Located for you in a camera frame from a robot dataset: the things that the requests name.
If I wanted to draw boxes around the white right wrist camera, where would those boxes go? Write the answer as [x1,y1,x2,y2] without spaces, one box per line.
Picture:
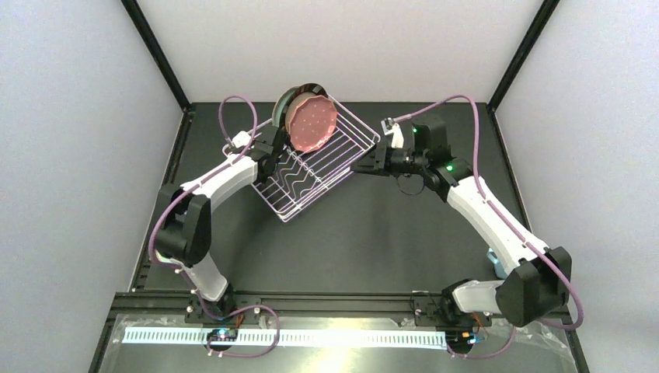
[381,118,404,148]

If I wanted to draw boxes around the white wire dish rack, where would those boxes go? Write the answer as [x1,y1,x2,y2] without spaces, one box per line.
[248,96,381,222]

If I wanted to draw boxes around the blue ceramic mug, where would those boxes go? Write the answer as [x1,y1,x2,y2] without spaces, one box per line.
[486,248,507,280]

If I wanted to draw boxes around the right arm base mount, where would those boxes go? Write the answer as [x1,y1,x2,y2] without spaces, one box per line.
[409,291,491,354]

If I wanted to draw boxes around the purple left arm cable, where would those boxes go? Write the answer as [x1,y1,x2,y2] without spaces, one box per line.
[148,95,281,359]

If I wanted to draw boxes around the mint green flower plate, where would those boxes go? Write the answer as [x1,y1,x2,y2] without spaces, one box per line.
[272,86,298,140]

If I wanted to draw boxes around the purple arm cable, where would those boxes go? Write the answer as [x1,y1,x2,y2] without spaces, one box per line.
[391,94,585,360]
[148,95,281,359]

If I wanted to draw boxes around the pink polka dot plate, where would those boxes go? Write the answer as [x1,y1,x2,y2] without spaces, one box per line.
[284,92,338,153]

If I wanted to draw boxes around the black right frame post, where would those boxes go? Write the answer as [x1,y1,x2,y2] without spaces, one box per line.
[487,0,560,113]

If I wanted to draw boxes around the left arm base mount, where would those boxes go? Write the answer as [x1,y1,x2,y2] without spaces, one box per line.
[190,289,280,358]

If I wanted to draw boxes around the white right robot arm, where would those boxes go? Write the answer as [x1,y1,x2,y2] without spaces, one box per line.
[351,118,572,327]

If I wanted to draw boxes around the black frame post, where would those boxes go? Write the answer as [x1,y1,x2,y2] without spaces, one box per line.
[487,0,560,113]
[120,0,190,112]

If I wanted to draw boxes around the black left frame post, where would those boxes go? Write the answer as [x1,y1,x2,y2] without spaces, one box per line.
[120,0,190,112]

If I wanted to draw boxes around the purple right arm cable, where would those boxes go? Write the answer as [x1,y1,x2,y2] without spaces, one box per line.
[391,94,585,360]

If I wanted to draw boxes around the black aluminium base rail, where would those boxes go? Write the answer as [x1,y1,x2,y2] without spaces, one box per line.
[90,291,588,372]

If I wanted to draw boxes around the white slotted cable duct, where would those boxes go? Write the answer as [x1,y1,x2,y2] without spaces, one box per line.
[120,326,446,350]

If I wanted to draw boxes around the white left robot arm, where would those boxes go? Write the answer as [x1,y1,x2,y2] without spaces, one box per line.
[148,126,289,319]

